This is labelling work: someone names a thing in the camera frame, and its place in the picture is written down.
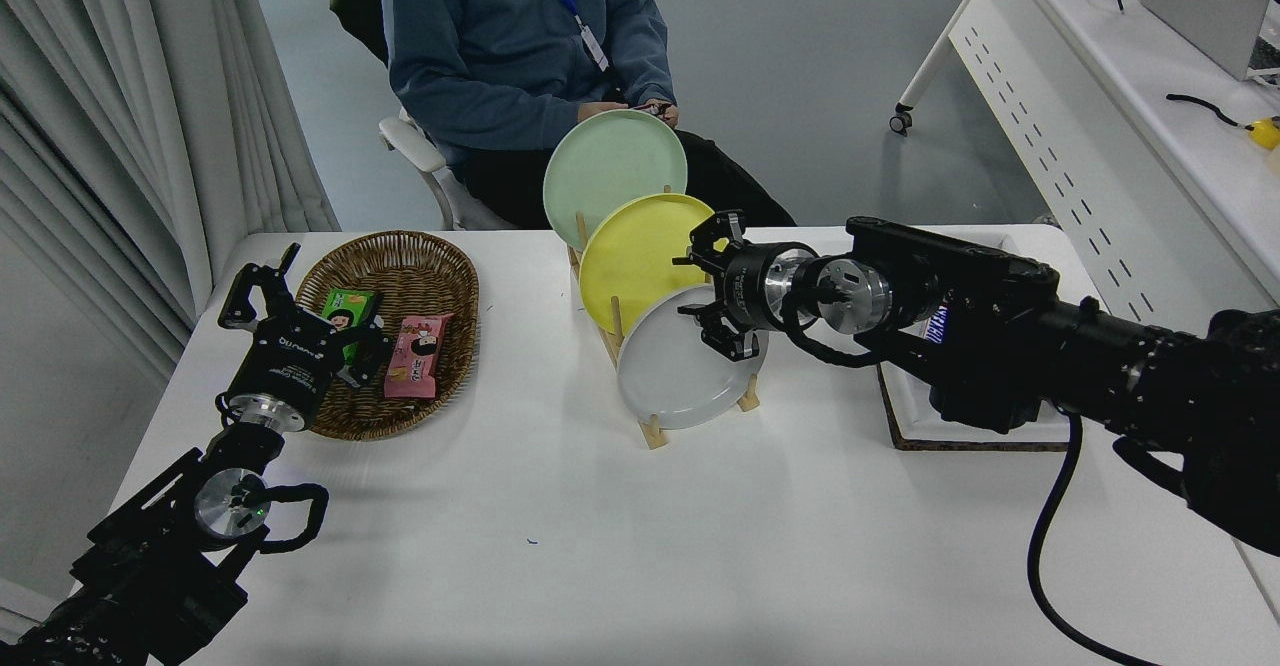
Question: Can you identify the white tray with cork base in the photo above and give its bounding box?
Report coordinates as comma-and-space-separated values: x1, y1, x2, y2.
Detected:
870, 229, 1079, 452

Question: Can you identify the black strap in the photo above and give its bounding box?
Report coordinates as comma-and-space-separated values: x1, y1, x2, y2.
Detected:
1167, 94, 1256, 130

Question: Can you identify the pale grey curtain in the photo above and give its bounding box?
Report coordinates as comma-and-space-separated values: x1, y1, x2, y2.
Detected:
0, 0, 341, 382

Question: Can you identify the yellow plate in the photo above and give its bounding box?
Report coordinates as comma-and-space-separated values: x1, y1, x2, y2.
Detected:
579, 193, 729, 335

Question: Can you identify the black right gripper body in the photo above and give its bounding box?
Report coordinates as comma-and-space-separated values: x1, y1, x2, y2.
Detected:
717, 241, 780, 334

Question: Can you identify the green snack pack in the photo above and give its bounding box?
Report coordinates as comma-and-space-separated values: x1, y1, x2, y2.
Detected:
322, 287, 386, 365

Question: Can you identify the pink snack pack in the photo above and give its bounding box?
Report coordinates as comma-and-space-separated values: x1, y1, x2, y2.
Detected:
384, 312, 454, 401

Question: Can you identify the white desk with perforated panel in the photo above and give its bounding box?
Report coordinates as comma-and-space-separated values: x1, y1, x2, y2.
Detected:
890, 0, 1280, 332

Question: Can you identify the brown wicker basket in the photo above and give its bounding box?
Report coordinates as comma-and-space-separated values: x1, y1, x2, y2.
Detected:
295, 230, 481, 442

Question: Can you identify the person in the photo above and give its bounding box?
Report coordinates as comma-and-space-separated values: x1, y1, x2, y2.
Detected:
378, 0, 798, 230

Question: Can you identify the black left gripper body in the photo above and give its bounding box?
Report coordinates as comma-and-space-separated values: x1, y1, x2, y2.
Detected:
230, 309, 352, 416

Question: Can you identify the blue lanyard with white badge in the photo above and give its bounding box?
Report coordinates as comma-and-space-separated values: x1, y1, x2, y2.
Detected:
513, 0, 611, 73

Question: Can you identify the grey plate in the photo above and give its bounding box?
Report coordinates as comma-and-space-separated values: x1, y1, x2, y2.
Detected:
616, 284, 771, 431

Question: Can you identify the pale green plate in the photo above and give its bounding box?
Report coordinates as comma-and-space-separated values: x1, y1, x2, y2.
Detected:
543, 109, 690, 252

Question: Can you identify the wooden plate rack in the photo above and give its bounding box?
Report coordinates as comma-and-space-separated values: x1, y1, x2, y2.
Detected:
567, 184, 761, 451

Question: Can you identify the white chair with dark backrest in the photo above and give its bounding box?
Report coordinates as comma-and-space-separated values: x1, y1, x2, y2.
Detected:
330, 0, 521, 231

